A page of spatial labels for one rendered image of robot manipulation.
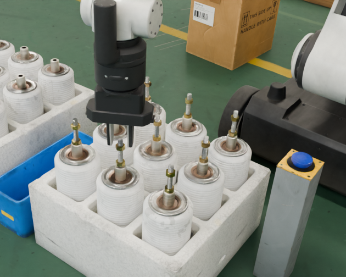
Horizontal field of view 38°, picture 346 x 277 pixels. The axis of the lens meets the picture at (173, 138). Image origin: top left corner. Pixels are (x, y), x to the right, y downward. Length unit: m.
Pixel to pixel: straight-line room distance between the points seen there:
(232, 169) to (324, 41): 0.34
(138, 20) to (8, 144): 0.59
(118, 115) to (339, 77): 0.49
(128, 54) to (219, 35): 1.20
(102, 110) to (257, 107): 0.60
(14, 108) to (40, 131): 0.09
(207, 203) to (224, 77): 0.99
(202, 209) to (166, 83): 0.91
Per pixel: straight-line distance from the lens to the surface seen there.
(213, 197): 1.02
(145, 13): 0.78
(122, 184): 0.99
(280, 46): 2.28
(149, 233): 0.96
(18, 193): 1.31
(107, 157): 1.13
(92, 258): 1.09
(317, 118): 1.40
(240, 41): 1.98
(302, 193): 0.99
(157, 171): 1.06
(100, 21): 0.77
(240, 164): 1.09
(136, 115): 0.88
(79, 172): 1.04
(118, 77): 0.83
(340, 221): 1.39
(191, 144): 1.13
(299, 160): 0.98
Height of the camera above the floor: 0.89
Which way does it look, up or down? 35 degrees down
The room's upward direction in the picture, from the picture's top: 4 degrees clockwise
